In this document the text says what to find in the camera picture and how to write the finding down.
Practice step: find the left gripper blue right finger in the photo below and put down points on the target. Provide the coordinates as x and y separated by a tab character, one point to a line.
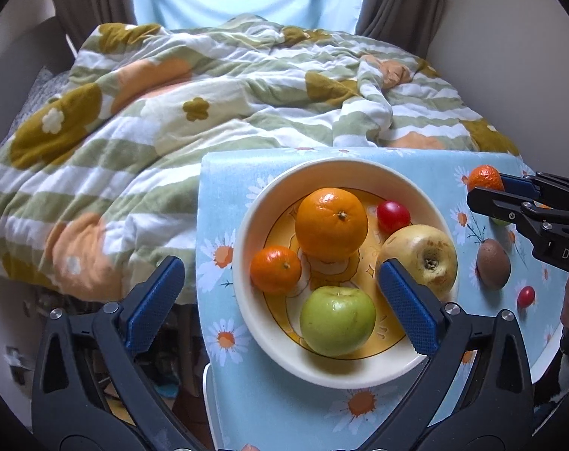
475	391

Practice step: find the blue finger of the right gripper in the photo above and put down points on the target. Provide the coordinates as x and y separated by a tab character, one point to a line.
519	185
501	205

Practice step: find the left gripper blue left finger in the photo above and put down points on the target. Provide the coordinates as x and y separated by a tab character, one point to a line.
69	410

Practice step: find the small mandarin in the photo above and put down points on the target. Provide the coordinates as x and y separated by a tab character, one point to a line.
275	270
485	176

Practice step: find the red cherry tomato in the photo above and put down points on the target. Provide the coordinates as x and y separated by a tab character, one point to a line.
392	216
526	297

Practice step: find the small mandarin front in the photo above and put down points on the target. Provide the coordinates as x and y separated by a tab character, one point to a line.
275	270

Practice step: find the green apple on table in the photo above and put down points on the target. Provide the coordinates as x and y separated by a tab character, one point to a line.
499	222

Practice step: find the brown kiwi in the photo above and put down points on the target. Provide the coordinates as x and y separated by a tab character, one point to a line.
493	264

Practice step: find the yellow apple in bowl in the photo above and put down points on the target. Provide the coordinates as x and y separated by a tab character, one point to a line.
427	254

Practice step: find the red cherry tomato in bowl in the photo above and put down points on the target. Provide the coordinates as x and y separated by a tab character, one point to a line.
392	216

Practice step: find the green apple in bowl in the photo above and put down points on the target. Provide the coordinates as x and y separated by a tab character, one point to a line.
336	321

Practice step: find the blue daisy tablecloth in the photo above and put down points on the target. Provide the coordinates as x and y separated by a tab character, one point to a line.
251	399

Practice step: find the large orange in bowl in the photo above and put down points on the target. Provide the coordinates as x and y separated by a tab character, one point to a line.
331	224

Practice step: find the cream yellow fruit bowl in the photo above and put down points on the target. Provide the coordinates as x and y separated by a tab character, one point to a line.
274	320

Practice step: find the floral striped duvet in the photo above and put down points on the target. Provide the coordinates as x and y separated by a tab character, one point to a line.
100	184

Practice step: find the right brown curtain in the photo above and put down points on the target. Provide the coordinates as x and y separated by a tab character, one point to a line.
408	24

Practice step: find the patterned grey pillow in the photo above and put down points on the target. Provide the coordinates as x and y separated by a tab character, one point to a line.
46	86

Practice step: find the grey bed headboard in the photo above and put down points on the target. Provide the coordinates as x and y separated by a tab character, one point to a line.
43	46

